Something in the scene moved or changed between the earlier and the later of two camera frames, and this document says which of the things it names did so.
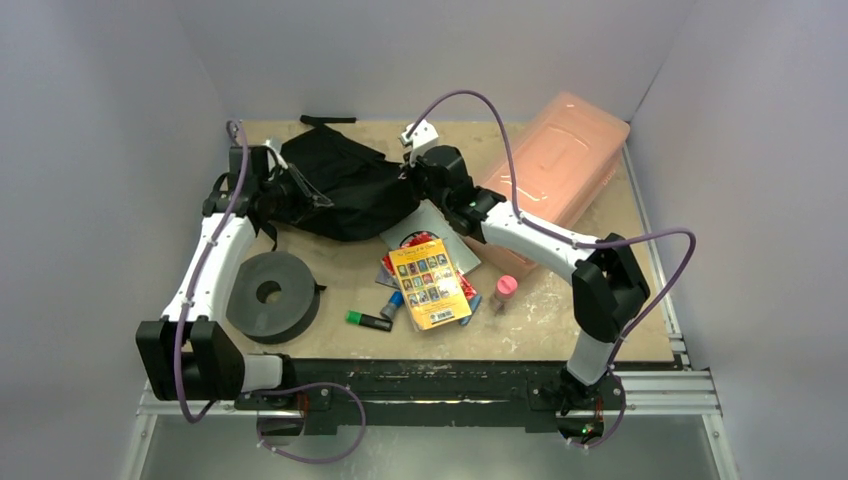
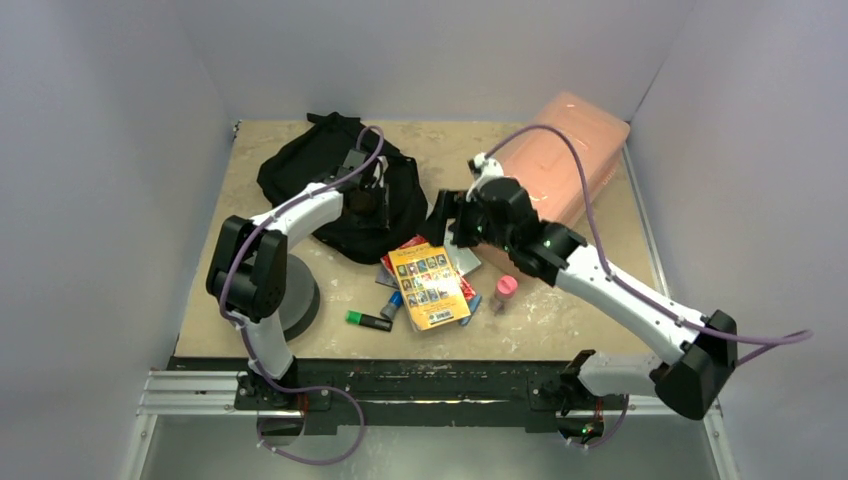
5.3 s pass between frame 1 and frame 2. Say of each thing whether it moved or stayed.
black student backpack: moved
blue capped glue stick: stayed
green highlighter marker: stayed
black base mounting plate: stayed
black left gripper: moved
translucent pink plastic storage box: stayed
